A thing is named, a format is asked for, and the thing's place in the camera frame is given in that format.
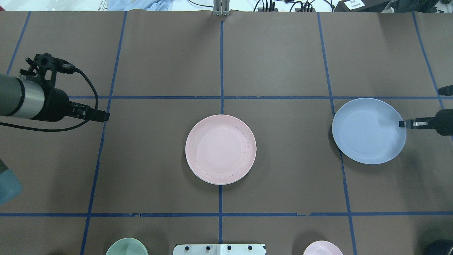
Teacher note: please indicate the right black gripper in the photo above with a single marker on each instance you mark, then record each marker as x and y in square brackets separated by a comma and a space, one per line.
[444, 122]

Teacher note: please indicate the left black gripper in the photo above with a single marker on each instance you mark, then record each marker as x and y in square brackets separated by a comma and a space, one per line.
[57, 105]

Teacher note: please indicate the light blue plate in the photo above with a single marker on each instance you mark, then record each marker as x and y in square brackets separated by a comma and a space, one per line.
[367, 131]

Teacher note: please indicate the pink plate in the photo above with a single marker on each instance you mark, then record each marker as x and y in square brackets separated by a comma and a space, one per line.
[220, 149]

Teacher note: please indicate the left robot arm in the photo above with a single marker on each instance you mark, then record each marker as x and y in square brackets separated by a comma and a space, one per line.
[22, 98]

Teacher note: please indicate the light blue cloth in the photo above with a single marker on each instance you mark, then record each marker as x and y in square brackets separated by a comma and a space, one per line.
[150, 5]

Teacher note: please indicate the dark blue pot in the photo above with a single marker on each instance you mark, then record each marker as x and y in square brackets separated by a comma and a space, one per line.
[440, 247]

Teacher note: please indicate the black power adapter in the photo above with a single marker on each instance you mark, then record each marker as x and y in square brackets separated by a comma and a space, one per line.
[361, 6]

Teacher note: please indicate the green bowl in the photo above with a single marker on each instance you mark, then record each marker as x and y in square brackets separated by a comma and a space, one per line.
[127, 246]

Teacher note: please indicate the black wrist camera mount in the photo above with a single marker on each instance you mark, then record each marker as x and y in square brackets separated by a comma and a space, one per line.
[43, 70]

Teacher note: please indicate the aluminium frame post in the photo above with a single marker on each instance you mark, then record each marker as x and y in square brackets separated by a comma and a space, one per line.
[221, 8]

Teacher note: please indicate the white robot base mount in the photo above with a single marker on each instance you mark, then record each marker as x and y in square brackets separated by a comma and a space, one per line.
[220, 249]

